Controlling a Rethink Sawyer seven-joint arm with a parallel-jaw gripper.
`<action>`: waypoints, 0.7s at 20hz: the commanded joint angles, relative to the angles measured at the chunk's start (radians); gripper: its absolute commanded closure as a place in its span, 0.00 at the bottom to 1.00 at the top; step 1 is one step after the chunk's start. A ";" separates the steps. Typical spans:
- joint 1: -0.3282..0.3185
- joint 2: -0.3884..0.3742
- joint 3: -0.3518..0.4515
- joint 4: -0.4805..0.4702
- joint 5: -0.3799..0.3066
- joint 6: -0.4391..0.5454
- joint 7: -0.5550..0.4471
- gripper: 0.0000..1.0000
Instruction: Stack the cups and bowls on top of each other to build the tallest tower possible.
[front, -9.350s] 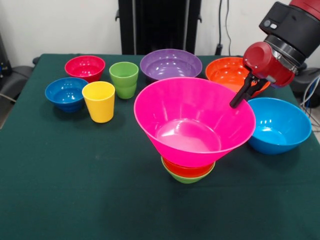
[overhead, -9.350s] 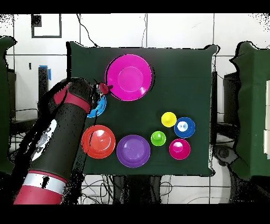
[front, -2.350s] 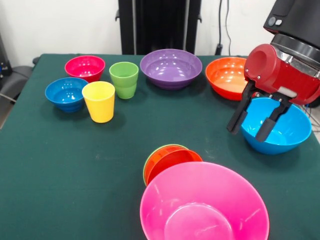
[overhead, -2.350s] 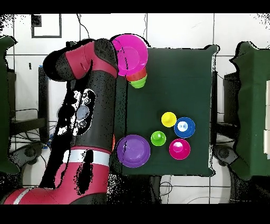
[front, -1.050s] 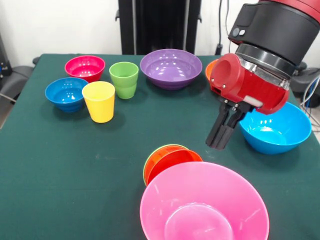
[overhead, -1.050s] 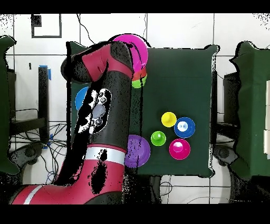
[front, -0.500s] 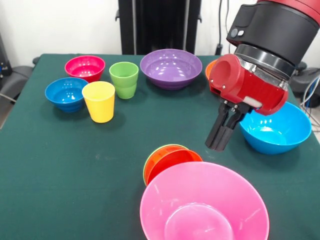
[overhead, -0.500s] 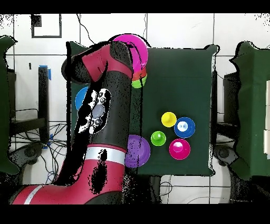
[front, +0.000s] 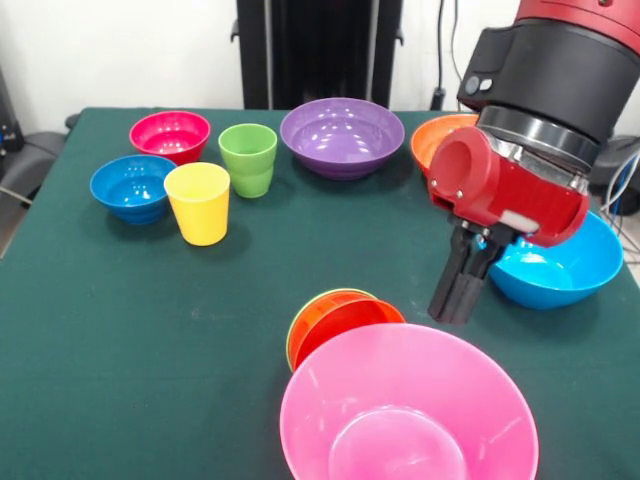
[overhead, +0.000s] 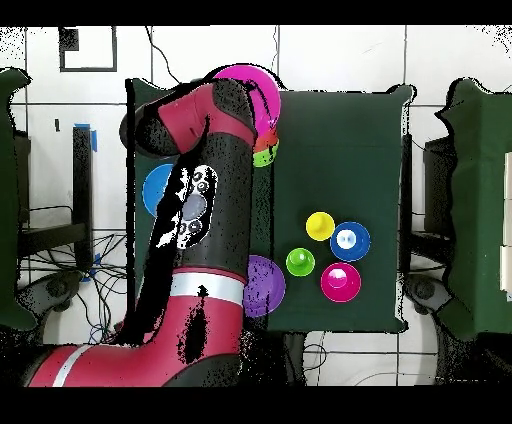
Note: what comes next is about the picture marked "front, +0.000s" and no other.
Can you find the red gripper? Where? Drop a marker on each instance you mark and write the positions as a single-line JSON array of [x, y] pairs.
[[500, 195]]

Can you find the small orange bowl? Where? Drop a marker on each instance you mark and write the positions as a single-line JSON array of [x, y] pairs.
[[345, 320]]

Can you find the large pink bowl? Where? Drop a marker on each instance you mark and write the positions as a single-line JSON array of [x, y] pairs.
[[400, 390]]

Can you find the large orange bowl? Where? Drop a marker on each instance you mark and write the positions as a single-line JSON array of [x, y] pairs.
[[430, 137]]

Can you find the small green bowl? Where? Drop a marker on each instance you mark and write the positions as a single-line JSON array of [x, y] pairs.
[[288, 345]]

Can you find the green cup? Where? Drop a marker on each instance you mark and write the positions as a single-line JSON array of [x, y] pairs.
[[247, 165]]

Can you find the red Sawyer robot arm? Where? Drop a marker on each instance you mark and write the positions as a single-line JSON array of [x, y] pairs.
[[560, 75]]

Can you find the light blue bowl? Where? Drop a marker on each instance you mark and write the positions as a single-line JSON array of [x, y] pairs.
[[550, 280]]

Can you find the purple bowl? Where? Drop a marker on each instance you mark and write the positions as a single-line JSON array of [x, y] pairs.
[[342, 130]]

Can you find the yellow cup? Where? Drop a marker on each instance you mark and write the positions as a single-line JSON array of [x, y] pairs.
[[200, 210]]

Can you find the dark green tablecloth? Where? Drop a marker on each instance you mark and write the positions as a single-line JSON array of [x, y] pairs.
[[150, 350]]

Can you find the small crimson bowl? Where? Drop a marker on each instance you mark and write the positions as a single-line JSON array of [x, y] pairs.
[[170, 135]]

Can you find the small dark blue bowl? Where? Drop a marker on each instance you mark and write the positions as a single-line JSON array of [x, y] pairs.
[[130, 185]]

